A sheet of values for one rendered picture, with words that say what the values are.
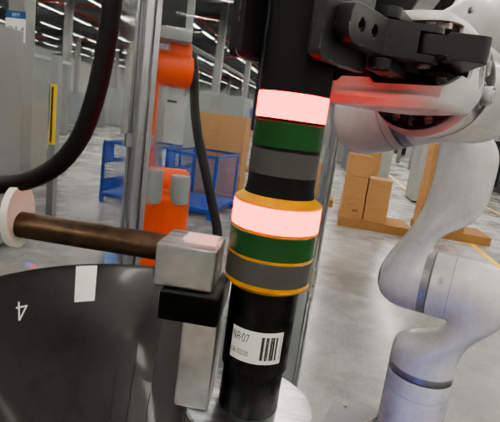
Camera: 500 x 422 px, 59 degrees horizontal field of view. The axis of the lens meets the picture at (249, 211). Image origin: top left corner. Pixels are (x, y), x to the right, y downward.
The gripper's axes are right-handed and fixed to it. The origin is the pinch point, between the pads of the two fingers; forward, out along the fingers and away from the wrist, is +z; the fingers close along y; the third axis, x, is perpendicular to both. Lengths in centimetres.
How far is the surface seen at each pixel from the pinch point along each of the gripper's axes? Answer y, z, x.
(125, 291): 16.7, -3.4, -20.0
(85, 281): 19.2, -1.1, -19.5
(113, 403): 11.7, 0.5, -26.0
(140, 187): 71, -44, -24
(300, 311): 70, -123, -76
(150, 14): 70, -42, 13
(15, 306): 21.5, 3.5, -21.4
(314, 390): 101, -207, -165
